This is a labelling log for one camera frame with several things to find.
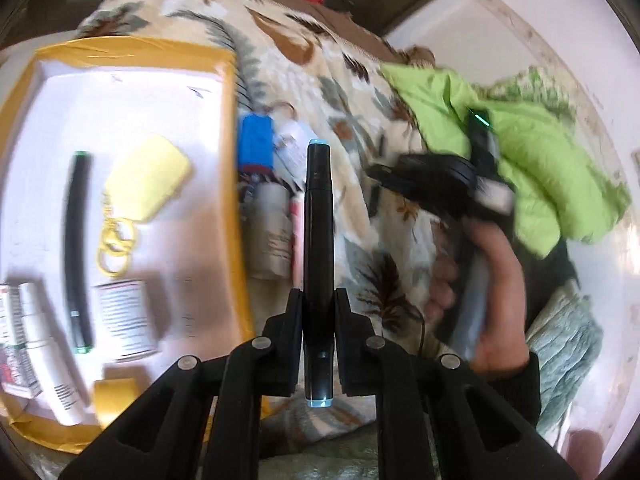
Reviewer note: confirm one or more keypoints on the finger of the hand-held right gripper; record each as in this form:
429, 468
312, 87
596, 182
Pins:
382, 175

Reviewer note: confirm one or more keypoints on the rose print hand cream tube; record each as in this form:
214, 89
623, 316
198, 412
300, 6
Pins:
298, 220

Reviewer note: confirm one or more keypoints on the green cloth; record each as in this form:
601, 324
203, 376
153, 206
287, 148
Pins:
550, 170

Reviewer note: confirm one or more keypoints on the yellow pouch with key rings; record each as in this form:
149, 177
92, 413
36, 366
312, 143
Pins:
145, 180

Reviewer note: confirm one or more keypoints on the dark cloth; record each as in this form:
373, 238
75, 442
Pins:
555, 270

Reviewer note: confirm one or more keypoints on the white slim tube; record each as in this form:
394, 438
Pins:
55, 370

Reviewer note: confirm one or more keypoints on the white box with black text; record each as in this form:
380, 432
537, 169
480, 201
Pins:
125, 320

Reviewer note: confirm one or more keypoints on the black marker green caps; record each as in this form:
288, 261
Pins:
75, 260

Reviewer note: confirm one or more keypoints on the black marker teal caps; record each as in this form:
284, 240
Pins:
318, 235

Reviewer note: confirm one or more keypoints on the yellow-edged white cardboard box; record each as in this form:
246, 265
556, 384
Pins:
50, 160

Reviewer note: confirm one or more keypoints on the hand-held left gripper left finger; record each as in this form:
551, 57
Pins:
290, 345

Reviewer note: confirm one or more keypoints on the leaf print blanket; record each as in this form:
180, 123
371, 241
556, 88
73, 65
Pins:
350, 85

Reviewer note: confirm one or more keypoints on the white bottle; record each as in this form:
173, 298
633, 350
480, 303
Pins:
270, 230

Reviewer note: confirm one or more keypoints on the person's right hand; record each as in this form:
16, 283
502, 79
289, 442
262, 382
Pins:
502, 300

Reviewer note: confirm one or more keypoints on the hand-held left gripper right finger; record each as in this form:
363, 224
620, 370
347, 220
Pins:
347, 345

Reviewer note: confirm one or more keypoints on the blue battery pack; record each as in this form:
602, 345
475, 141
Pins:
256, 145

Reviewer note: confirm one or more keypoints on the white medicine box red print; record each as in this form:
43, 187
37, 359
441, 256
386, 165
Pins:
15, 340

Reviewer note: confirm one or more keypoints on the pale green fuzzy blanket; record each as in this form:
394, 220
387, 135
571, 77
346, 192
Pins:
565, 350

